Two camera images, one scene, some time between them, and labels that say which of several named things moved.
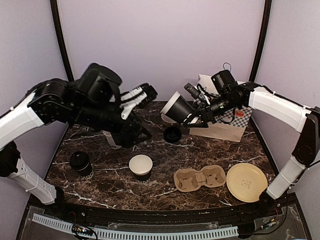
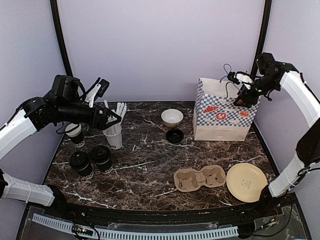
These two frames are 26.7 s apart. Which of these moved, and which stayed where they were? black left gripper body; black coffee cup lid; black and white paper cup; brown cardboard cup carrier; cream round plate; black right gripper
Moved: black right gripper; black left gripper body
Stayed: brown cardboard cup carrier; black coffee cup lid; black and white paper cup; cream round plate
